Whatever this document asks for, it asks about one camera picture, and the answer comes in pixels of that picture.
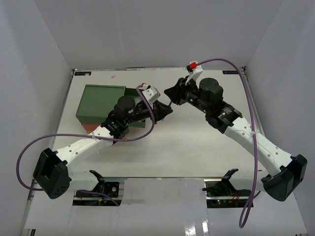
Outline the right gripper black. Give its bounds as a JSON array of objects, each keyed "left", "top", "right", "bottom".
[{"left": 164, "top": 76, "right": 210, "bottom": 115}]

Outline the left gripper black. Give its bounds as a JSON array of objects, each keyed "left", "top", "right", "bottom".
[{"left": 125, "top": 100, "right": 173, "bottom": 126}]

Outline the green drawer cabinet box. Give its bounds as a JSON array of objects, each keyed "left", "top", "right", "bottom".
[{"left": 76, "top": 85, "right": 126, "bottom": 134}]

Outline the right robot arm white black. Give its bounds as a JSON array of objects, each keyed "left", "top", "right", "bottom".
[{"left": 164, "top": 78, "right": 307, "bottom": 202}]

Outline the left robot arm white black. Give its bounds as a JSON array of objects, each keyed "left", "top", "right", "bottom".
[{"left": 33, "top": 96, "right": 172, "bottom": 199}]

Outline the right black corner label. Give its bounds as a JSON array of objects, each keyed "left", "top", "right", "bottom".
[{"left": 222, "top": 70, "right": 238, "bottom": 75}]

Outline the black corner label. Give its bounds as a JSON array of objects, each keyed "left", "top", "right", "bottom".
[
  {"left": 222, "top": 70, "right": 238, "bottom": 75},
  {"left": 74, "top": 71, "right": 91, "bottom": 76}
]

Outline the left black corner label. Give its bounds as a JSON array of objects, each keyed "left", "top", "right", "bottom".
[{"left": 74, "top": 71, "right": 91, "bottom": 76}]

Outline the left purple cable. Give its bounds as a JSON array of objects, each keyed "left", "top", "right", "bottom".
[{"left": 16, "top": 85, "right": 156, "bottom": 207}]

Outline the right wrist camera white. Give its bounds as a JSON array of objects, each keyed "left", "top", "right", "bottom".
[{"left": 185, "top": 61, "right": 203, "bottom": 85}]

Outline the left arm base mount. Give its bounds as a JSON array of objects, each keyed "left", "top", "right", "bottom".
[{"left": 72, "top": 181, "right": 125, "bottom": 207}]

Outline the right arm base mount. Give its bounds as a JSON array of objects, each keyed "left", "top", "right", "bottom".
[{"left": 202, "top": 179, "right": 251, "bottom": 209}]

